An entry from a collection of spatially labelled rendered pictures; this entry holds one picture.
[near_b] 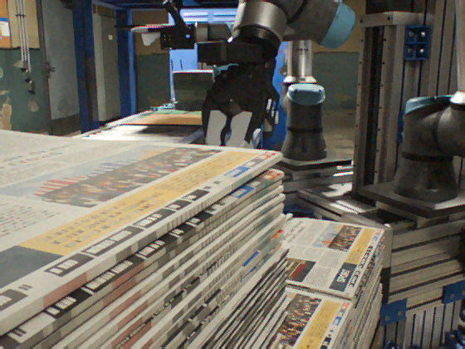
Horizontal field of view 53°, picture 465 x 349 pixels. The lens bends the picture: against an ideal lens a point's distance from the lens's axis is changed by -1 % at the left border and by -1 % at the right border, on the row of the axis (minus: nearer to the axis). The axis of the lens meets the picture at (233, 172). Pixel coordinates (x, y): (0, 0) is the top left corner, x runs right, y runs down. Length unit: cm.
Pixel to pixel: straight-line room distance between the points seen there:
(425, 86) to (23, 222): 125
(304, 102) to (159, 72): 889
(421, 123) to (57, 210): 99
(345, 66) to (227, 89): 927
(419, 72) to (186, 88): 209
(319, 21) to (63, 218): 63
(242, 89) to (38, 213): 48
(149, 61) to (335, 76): 390
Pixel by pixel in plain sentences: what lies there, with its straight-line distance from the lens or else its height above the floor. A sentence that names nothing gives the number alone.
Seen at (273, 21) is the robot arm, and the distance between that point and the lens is 69.
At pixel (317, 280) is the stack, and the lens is 67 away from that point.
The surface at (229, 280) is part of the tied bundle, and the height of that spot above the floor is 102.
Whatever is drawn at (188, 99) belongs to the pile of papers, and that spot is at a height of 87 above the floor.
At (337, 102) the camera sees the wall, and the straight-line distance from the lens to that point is 992.
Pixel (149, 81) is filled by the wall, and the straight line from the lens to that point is 1036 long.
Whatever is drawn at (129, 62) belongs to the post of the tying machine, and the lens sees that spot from 321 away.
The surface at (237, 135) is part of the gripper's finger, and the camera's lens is 62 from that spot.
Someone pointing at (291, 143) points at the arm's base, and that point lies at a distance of 151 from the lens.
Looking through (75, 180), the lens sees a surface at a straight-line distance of 24.
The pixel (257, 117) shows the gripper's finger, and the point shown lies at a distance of 62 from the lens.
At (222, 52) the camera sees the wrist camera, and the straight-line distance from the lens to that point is 58.
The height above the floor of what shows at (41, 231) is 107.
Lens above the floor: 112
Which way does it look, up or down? 13 degrees down
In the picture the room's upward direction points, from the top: straight up
